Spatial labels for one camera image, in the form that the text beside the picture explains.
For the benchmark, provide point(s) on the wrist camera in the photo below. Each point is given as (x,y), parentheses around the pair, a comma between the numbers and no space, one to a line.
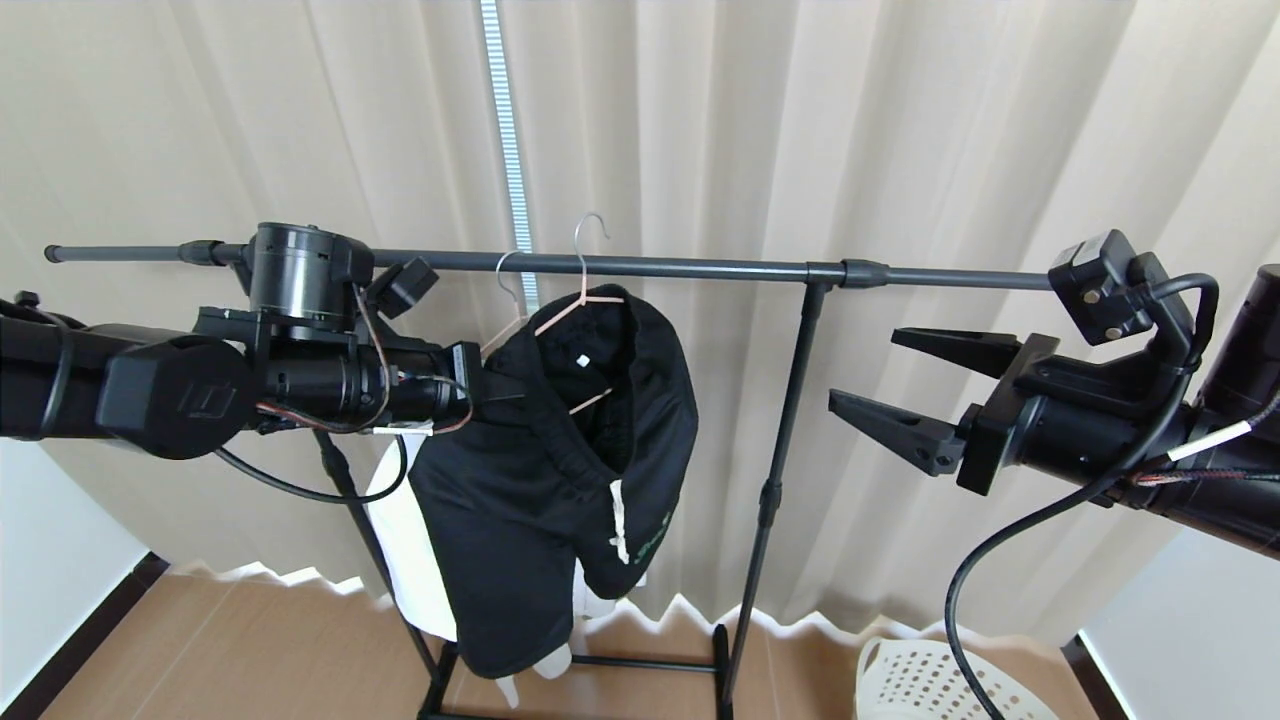
(405,285)
(1100,280)

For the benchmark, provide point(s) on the white printed t-shirt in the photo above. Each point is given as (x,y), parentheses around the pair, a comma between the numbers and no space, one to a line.
(410,560)

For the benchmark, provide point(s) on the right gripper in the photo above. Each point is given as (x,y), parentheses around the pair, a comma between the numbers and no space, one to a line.
(1060,440)

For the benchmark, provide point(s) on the black clothes rack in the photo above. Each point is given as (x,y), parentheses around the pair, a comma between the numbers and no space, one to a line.
(750,270)

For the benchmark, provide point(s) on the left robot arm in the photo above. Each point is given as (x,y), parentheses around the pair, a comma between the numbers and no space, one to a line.
(170,400)

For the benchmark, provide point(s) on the black garment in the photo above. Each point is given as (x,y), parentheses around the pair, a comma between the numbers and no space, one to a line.
(520,520)

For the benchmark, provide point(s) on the beige curtain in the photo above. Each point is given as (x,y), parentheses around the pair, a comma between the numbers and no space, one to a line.
(800,120)

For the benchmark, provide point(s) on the pink clothes hanger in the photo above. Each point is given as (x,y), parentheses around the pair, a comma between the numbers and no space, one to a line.
(583,260)
(507,290)

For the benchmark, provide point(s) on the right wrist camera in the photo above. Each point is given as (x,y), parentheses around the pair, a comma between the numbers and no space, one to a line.
(1100,280)

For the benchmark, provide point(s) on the white laundry basket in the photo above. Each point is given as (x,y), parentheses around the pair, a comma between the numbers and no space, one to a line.
(930,680)

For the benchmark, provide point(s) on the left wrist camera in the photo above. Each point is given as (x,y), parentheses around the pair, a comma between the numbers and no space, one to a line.
(405,285)

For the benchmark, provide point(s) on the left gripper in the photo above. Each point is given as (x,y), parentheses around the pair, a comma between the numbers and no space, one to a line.
(430,385)

